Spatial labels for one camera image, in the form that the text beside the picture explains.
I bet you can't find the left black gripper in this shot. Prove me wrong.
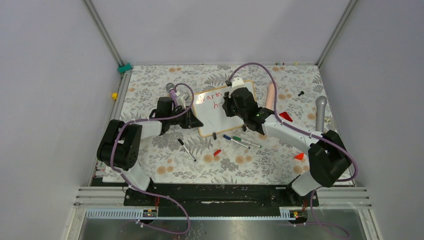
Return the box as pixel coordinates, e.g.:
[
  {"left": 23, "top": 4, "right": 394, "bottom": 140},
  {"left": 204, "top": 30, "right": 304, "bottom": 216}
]
[{"left": 167, "top": 106, "right": 203, "bottom": 129}]

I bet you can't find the yellow framed whiteboard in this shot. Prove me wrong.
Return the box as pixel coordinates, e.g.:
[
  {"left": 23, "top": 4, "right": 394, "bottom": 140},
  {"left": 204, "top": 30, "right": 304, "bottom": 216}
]
[{"left": 192, "top": 86, "right": 244, "bottom": 137}]

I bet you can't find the red marker cap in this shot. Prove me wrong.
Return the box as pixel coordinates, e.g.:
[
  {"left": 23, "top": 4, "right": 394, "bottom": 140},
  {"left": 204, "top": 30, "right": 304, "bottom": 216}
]
[{"left": 213, "top": 149, "right": 222, "bottom": 157}]

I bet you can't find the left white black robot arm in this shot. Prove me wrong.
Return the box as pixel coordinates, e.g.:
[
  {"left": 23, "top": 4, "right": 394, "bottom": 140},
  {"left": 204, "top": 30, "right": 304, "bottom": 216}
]
[{"left": 96, "top": 97, "right": 204, "bottom": 206}]

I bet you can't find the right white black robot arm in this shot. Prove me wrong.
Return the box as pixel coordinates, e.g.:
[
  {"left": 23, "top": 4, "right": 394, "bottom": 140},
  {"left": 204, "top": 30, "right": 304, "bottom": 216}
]
[{"left": 222, "top": 87, "right": 353, "bottom": 206}]

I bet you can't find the black whiteboard marker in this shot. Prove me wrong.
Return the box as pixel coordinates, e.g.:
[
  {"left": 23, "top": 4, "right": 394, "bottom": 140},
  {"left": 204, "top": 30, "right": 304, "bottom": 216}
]
[{"left": 177, "top": 138, "right": 197, "bottom": 162}]

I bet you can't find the blue whiteboard marker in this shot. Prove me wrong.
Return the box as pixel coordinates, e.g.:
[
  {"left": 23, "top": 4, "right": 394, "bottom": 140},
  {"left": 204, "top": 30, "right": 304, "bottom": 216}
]
[{"left": 223, "top": 134, "right": 251, "bottom": 149}]

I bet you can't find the green whiteboard marker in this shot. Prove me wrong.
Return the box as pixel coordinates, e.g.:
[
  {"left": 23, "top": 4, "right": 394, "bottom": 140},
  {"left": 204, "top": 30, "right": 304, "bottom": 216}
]
[{"left": 232, "top": 136, "right": 262, "bottom": 148}]

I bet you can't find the pink cylinder microphone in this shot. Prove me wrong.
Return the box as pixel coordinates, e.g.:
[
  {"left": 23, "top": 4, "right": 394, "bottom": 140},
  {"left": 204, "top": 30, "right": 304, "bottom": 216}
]
[{"left": 265, "top": 82, "right": 275, "bottom": 110}]

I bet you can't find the purple glitter microphone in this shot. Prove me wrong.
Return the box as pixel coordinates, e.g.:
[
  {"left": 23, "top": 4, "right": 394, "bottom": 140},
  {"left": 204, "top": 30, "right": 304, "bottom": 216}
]
[{"left": 165, "top": 82, "right": 181, "bottom": 106}]

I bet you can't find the red small box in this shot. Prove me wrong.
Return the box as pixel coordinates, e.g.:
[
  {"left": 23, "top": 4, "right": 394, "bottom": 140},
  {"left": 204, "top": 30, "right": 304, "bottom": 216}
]
[{"left": 279, "top": 111, "right": 293, "bottom": 122}]

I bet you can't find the floral table mat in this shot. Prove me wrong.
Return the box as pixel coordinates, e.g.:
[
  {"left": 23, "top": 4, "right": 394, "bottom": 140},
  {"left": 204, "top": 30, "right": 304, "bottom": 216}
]
[{"left": 120, "top": 65, "right": 325, "bottom": 185}]

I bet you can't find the red triangular block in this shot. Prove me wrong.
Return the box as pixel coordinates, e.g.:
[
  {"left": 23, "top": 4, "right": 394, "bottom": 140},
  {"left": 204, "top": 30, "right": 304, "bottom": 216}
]
[{"left": 293, "top": 153, "right": 305, "bottom": 161}]

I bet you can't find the silver microphone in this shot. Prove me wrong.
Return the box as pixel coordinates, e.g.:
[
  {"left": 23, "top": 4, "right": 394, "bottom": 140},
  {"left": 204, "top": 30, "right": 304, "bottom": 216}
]
[{"left": 315, "top": 95, "right": 328, "bottom": 132}]

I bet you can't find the teal corner clamp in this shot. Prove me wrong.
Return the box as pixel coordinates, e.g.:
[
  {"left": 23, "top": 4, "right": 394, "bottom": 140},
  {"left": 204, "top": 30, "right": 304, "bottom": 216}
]
[{"left": 117, "top": 63, "right": 133, "bottom": 74}]

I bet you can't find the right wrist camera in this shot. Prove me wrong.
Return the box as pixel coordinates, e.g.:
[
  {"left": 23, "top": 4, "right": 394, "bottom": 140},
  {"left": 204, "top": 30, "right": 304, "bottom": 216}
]
[{"left": 225, "top": 77, "right": 245, "bottom": 98}]

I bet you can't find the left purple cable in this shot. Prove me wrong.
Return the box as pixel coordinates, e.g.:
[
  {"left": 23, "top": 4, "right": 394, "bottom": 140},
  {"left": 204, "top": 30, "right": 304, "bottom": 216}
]
[{"left": 109, "top": 82, "right": 196, "bottom": 236}]

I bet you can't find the purple cable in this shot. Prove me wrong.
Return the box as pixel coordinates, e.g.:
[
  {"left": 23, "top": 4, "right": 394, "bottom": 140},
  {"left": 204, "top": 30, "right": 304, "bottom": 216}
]
[
  {"left": 225, "top": 62, "right": 359, "bottom": 240},
  {"left": 109, "top": 82, "right": 196, "bottom": 236}
]

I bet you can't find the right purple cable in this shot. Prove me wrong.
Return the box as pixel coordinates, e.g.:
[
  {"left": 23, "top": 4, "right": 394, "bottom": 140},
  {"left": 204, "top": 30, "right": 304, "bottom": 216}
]
[{"left": 225, "top": 62, "right": 359, "bottom": 240}]

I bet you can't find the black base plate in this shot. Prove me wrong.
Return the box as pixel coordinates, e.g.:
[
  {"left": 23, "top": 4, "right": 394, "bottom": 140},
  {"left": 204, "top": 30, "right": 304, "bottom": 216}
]
[{"left": 123, "top": 183, "right": 319, "bottom": 214}]

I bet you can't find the white slotted cable duct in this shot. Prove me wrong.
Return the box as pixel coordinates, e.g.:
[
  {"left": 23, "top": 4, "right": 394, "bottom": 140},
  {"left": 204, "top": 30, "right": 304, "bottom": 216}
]
[{"left": 85, "top": 207, "right": 296, "bottom": 221}]

